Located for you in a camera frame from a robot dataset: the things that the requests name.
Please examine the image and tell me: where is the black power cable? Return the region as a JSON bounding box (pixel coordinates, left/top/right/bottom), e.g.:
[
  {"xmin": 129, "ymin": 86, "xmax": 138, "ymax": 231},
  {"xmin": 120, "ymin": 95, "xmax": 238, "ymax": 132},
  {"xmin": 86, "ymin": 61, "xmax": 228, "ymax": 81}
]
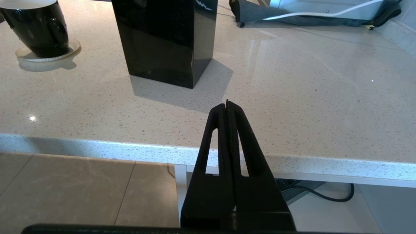
[{"xmin": 370, "ymin": 0, "xmax": 402, "ymax": 29}]

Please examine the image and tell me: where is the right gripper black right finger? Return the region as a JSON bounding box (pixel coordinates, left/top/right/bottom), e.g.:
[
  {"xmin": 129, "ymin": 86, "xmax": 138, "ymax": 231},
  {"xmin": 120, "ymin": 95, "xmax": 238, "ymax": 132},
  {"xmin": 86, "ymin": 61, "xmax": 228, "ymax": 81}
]
[{"xmin": 227, "ymin": 101, "xmax": 290, "ymax": 214}]

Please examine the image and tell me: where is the white power cable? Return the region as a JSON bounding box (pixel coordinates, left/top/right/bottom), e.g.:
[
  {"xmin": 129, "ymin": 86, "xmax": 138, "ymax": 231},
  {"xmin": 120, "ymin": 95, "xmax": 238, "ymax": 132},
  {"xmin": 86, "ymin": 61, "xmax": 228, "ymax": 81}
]
[{"xmin": 263, "ymin": 0, "xmax": 385, "ymax": 20}]

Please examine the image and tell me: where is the black mug white inside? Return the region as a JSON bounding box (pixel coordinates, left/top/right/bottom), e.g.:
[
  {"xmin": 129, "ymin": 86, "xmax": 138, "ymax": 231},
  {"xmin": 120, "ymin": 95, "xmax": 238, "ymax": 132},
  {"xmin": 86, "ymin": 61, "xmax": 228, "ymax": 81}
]
[{"xmin": 0, "ymin": 0, "xmax": 70, "ymax": 59}]

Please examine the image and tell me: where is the round clear coaster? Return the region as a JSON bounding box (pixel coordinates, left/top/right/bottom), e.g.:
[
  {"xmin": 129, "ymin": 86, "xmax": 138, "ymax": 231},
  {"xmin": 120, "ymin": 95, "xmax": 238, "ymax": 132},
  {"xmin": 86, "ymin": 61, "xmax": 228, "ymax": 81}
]
[{"xmin": 16, "ymin": 39, "xmax": 82, "ymax": 63}]

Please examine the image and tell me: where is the black power strip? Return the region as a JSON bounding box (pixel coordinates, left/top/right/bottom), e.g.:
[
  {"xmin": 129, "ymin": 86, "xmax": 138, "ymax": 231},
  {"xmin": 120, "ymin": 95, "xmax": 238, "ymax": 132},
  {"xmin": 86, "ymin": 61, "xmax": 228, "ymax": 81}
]
[{"xmin": 275, "ymin": 178, "xmax": 325, "ymax": 205}]

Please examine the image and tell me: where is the black floor cable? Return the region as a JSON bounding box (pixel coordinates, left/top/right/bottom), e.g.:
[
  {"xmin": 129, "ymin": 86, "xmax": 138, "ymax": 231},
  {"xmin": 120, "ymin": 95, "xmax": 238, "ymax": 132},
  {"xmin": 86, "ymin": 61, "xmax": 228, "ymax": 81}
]
[{"xmin": 286, "ymin": 182, "xmax": 355, "ymax": 202}]

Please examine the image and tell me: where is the silver microwave oven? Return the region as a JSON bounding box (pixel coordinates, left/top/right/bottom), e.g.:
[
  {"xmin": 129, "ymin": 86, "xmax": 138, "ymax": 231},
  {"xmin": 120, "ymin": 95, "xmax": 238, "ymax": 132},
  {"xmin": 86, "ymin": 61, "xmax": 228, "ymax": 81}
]
[{"xmin": 268, "ymin": 0, "xmax": 395, "ymax": 20}]

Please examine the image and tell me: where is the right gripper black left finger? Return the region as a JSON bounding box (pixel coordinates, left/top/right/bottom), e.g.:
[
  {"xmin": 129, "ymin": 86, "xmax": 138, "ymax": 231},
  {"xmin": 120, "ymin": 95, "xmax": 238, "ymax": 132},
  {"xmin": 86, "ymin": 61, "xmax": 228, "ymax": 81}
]
[{"xmin": 180, "ymin": 100, "xmax": 235, "ymax": 228}]

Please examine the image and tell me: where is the dark grey cloth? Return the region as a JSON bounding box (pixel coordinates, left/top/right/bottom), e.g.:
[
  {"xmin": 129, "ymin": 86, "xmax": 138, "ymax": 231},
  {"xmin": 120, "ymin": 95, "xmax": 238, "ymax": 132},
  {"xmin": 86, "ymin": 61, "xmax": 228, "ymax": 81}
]
[{"xmin": 229, "ymin": 0, "xmax": 377, "ymax": 28}]

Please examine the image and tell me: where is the black tissue box white lid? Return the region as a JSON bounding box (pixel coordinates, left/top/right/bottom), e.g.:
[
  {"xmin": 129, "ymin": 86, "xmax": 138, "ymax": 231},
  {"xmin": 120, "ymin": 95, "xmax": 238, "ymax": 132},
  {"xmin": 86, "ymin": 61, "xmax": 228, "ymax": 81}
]
[{"xmin": 111, "ymin": 0, "xmax": 218, "ymax": 89}]

